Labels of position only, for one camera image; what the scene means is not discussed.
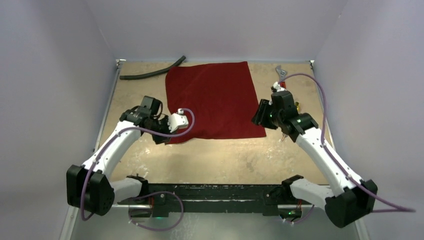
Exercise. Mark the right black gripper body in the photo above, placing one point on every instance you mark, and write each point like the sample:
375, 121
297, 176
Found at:
261, 113

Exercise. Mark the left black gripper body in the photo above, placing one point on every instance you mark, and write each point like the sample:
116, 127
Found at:
161, 126

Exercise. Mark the dark red cloth napkin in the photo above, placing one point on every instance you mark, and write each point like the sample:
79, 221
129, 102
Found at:
221, 96

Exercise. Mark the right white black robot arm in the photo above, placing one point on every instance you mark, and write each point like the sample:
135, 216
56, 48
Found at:
347, 196

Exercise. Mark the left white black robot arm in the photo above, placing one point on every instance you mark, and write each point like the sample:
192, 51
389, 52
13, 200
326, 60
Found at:
88, 185

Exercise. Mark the black foam tube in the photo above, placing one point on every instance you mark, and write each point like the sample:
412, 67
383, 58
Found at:
154, 73

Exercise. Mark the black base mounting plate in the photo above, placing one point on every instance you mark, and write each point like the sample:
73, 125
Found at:
265, 199

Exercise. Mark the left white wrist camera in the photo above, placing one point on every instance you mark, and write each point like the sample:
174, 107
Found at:
177, 121

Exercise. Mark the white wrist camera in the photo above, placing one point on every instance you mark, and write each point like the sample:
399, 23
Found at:
276, 87
177, 121

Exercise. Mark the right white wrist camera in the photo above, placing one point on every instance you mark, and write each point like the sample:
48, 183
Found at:
276, 87

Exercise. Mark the adjustable wrench red handle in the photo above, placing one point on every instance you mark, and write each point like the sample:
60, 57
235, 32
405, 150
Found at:
282, 74

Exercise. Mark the aluminium rail frame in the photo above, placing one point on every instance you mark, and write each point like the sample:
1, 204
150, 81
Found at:
256, 160

